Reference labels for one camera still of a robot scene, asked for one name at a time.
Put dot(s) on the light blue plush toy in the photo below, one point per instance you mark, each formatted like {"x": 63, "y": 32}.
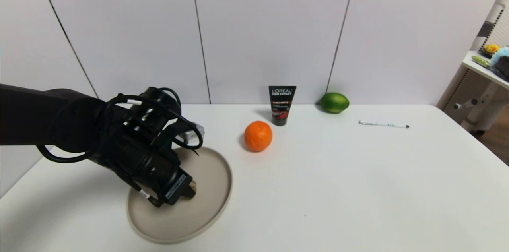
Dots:
{"x": 502, "y": 54}

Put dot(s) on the white marker pen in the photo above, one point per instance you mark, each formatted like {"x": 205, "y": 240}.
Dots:
{"x": 382, "y": 124}

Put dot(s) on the beige brown round plate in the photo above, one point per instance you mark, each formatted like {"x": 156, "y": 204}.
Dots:
{"x": 208, "y": 188}

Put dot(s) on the orange fruit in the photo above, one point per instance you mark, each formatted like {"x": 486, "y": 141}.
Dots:
{"x": 258, "y": 136}

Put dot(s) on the white side desk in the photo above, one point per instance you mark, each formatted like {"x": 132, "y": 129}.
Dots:
{"x": 487, "y": 101}

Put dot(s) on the green toy vegetable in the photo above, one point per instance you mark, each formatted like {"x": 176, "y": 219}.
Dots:
{"x": 480, "y": 61}

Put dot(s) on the black L'Oreal cosmetic tube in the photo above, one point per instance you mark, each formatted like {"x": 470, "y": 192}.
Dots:
{"x": 282, "y": 105}

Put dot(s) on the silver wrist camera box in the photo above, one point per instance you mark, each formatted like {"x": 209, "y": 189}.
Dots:
{"x": 191, "y": 132}

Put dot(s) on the yellow plush toy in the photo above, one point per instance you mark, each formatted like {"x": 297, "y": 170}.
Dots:
{"x": 492, "y": 48}

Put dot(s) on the dark woven basket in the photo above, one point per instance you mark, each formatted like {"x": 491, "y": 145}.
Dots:
{"x": 504, "y": 67}

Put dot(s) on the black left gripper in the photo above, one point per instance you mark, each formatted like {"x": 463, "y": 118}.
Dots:
{"x": 177, "y": 188}

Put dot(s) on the white pegboard panel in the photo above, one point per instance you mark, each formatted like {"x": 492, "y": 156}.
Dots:
{"x": 500, "y": 25}

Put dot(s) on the small wooden cork cylinder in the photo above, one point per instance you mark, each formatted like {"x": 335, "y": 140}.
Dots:
{"x": 193, "y": 189}

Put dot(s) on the green lime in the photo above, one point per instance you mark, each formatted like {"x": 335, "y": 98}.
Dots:
{"x": 335, "y": 103}

